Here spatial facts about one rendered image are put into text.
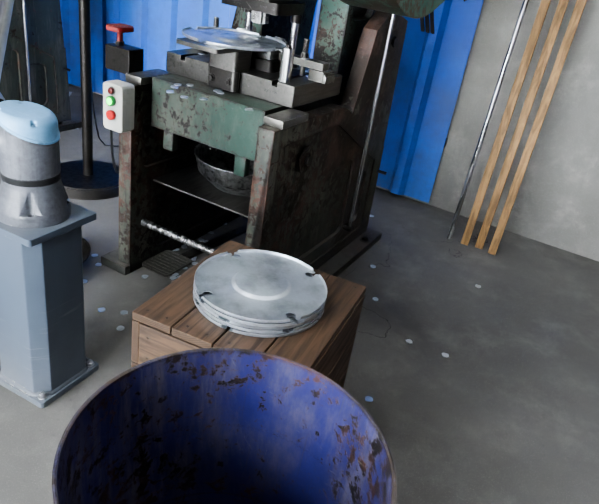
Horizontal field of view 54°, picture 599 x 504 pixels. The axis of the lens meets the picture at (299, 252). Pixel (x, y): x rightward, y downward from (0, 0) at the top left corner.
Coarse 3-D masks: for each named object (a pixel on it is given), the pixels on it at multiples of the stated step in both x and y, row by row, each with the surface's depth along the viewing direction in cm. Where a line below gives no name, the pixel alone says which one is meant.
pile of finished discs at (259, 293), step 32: (224, 256) 137; (256, 256) 139; (288, 256) 140; (224, 288) 125; (256, 288) 125; (288, 288) 128; (320, 288) 130; (224, 320) 119; (256, 320) 116; (288, 320) 117
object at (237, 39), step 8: (184, 32) 163; (192, 32) 165; (200, 32) 167; (208, 32) 169; (216, 32) 171; (224, 32) 173; (232, 32) 175; (240, 32) 177; (248, 32) 178; (200, 40) 156; (208, 40) 158; (216, 40) 159; (224, 40) 160; (232, 40) 160; (240, 40) 161; (248, 40) 163; (256, 40) 169; (264, 40) 171; (272, 40) 173; (280, 40) 172; (232, 48) 153; (240, 48) 153; (248, 48) 154; (256, 48) 154; (264, 48) 156; (272, 48) 158
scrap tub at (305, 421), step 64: (128, 384) 85; (192, 384) 93; (256, 384) 95; (320, 384) 90; (64, 448) 72; (128, 448) 91; (192, 448) 100; (256, 448) 101; (320, 448) 94; (384, 448) 79
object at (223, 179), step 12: (204, 144) 199; (204, 156) 199; (216, 156) 204; (228, 156) 207; (204, 168) 184; (216, 168) 179; (228, 168) 205; (252, 168) 207; (216, 180) 183; (228, 180) 181; (240, 180) 180; (228, 192) 188; (240, 192) 185
